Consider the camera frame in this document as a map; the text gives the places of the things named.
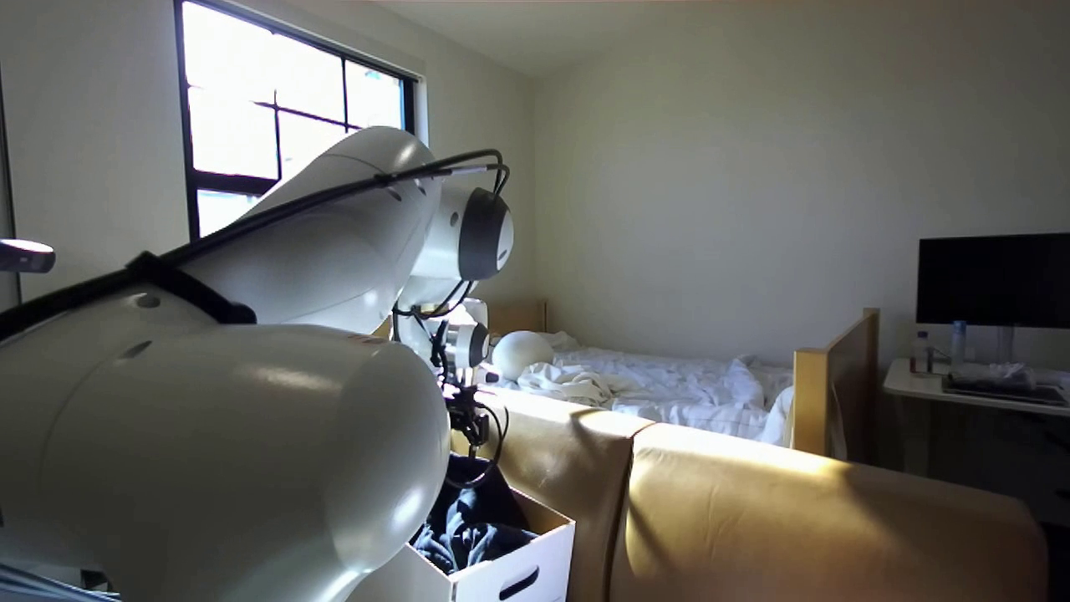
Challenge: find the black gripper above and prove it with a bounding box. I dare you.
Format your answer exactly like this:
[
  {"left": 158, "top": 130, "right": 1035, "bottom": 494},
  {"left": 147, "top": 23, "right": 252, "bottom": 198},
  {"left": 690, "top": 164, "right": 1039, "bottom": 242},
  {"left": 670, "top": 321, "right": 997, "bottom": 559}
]
[{"left": 445, "top": 381, "right": 505, "bottom": 458}]

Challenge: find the blue grey hoodie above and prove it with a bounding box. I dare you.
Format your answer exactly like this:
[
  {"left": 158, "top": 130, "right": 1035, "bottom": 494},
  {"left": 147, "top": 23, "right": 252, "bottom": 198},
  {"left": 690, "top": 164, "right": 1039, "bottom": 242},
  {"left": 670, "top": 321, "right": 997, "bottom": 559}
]
[{"left": 408, "top": 454, "right": 538, "bottom": 580}]

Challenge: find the white open cardboard box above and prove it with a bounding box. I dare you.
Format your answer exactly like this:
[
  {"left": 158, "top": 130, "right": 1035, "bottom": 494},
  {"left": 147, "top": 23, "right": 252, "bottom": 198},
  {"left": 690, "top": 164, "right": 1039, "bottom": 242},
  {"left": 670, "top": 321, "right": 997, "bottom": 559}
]
[{"left": 350, "top": 483, "right": 579, "bottom": 602}]

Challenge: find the white pillow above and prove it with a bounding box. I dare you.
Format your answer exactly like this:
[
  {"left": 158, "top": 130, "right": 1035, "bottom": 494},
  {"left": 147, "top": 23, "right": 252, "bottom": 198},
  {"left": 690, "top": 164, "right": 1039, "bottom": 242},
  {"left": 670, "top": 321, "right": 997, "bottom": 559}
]
[{"left": 489, "top": 328, "right": 561, "bottom": 381}]

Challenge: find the wooden bed headboard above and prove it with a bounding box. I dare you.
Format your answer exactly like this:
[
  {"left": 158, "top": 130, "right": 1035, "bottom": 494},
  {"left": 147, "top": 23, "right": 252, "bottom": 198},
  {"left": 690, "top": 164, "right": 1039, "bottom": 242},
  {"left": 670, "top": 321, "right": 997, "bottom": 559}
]
[{"left": 489, "top": 299, "right": 554, "bottom": 336}]

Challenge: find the white crumpled duvet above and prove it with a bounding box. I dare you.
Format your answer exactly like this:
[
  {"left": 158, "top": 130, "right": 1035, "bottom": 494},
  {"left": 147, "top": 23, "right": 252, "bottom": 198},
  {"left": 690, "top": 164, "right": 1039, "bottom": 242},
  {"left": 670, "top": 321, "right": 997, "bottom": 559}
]
[{"left": 517, "top": 336, "right": 799, "bottom": 447}]

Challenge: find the tan leather sofa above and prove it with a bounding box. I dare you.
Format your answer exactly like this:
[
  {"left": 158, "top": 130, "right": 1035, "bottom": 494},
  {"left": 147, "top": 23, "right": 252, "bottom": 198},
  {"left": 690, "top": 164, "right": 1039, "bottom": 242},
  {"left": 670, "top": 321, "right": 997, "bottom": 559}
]
[{"left": 479, "top": 381, "right": 1054, "bottom": 602}]

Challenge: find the wooden bed footboard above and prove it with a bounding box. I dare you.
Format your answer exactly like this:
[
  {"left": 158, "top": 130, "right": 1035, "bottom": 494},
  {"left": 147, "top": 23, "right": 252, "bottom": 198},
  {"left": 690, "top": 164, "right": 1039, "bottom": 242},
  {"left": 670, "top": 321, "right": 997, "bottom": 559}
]
[{"left": 790, "top": 306, "right": 882, "bottom": 466}]

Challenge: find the black framed window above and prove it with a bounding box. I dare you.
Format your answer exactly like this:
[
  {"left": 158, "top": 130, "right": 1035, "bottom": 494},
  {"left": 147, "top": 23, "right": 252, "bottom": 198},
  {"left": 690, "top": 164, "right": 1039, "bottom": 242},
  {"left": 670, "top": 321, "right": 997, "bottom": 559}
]
[{"left": 174, "top": 0, "right": 423, "bottom": 245}]

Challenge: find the white desk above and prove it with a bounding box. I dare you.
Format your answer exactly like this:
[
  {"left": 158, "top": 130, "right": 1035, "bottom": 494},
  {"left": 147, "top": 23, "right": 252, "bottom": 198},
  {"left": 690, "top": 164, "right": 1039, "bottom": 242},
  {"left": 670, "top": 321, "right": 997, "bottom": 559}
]
[{"left": 882, "top": 354, "right": 1070, "bottom": 422}]

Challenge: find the dark keyboard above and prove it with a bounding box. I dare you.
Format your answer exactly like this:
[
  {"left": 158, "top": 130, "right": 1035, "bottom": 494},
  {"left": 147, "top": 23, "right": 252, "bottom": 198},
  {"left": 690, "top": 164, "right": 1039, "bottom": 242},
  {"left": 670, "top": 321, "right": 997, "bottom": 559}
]
[{"left": 940, "top": 364, "right": 1067, "bottom": 407}]

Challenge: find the black computer monitor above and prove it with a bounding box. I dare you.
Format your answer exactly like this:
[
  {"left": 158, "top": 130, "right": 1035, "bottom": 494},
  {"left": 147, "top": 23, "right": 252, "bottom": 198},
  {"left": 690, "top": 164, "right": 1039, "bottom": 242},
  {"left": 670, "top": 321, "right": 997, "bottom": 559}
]
[{"left": 914, "top": 232, "right": 1070, "bottom": 335}]

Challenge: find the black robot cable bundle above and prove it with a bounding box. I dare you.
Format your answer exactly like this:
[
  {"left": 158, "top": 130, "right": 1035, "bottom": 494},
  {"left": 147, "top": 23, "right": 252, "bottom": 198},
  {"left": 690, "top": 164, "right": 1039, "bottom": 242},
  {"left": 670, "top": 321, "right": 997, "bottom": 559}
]
[{"left": 0, "top": 146, "right": 517, "bottom": 343}]

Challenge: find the silver lever handle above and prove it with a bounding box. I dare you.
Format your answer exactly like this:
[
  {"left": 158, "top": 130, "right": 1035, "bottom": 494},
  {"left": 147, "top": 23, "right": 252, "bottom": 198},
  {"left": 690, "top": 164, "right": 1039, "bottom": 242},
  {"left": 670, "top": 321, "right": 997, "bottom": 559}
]
[{"left": 0, "top": 235, "right": 62, "bottom": 279}]

